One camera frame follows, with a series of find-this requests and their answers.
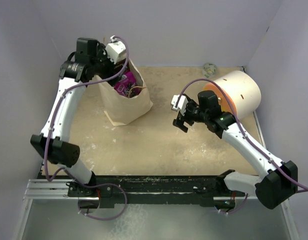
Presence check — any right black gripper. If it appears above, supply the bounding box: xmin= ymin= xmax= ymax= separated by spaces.
xmin=173 ymin=98 xmax=209 ymax=132

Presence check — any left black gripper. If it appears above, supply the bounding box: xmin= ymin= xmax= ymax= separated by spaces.
xmin=90 ymin=44 xmax=127 ymax=87

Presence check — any purple candy bag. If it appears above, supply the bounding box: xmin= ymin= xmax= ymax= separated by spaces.
xmin=113 ymin=71 xmax=142 ymax=98

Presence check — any brown paper bag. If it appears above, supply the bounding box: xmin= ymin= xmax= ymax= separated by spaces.
xmin=92 ymin=36 xmax=154 ymax=127

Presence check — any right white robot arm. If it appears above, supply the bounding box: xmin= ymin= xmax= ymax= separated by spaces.
xmin=171 ymin=90 xmax=298 ymax=210

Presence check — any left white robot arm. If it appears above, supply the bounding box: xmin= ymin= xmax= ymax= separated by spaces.
xmin=30 ymin=36 xmax=120 ymax=196

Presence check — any small tape roll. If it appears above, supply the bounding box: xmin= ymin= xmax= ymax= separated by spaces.
xmin=202 ymin=62 xmax=218 ymax=79

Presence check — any large cylindrical drum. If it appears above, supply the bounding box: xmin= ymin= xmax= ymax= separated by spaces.
xmin=203 ymin=70 xmax=262 ymax=120

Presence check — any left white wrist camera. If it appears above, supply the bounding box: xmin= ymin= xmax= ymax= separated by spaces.
xmin=105 ymin=35 xmax=127 ymax=64

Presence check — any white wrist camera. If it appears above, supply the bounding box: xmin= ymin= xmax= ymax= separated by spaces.
xmin=171 ymin=94 xmax=189 ymax=115
xmin=105 ymin=35 xmax=127 ymax=64

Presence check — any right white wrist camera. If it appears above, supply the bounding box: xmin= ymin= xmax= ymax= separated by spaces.
xmin=171 ymin=94 xmax=189 ymax=115

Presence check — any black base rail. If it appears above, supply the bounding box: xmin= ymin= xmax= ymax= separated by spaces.
xmin=36 ymin=170 xmax=247 ymax=210

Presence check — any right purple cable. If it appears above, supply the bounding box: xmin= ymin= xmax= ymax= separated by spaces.
xmin=175 ymin=78 xmax=308 ymax=216

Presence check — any purple cable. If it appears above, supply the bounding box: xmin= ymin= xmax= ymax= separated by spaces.
xmin=175 ymin=78 xmax=308 ymax=216
xmin=43 ymin=36 xmax=131 ymax=221

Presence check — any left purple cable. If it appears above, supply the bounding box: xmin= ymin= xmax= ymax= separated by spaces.
xmin=43 ymin=36 xmax=131 ymax=221

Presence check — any aluminium frame rail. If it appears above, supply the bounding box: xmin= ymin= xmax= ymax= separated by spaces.
xmin=15 ymin=179 xmax=300 ymax=240

